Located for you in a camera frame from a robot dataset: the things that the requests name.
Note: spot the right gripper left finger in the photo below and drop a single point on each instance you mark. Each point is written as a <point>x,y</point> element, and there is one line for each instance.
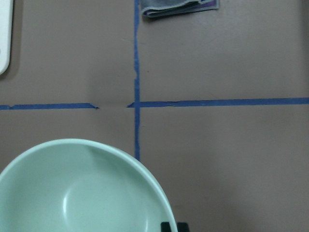
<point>165,227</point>

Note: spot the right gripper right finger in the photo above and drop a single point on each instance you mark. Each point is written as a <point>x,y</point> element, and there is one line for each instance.
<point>182,227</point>

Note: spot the mint green bowl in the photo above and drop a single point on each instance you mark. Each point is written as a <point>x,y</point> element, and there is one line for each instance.
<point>75,185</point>

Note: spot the folded grey cloth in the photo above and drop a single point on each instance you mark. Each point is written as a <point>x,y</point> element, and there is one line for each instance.
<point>160,8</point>

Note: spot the white rabbit tray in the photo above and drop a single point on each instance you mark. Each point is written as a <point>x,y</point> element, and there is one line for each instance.
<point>6,18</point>

